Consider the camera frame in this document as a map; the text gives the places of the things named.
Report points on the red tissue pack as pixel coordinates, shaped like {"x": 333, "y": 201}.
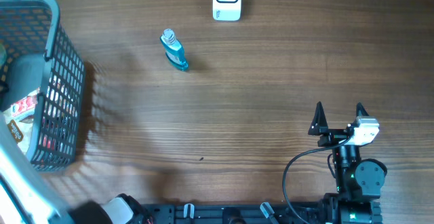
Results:
{"x": 25, "y": 105}

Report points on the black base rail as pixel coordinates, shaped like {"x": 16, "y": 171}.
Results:
{"x": 305, "y": 212}

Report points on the dark grey plastic basket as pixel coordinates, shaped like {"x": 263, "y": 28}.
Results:
{"x": 40, "y": 58}

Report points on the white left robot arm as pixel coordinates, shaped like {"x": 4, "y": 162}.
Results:
{"x": 36, "y": 203}

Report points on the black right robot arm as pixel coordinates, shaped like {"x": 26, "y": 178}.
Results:
{"x": 358, "y": 181}

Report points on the white barcode scanner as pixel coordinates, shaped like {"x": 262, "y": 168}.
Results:
{"x": 226, "y": 10}

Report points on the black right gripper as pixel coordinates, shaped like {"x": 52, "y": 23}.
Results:
{"x": 319, "y": 126}

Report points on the blue mouthwash bottle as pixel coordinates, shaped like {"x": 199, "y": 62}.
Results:
{"x": 174, "y": 50}

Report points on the beige nut snack pouch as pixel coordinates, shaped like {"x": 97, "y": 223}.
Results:
{"x": 21, "y": 131}

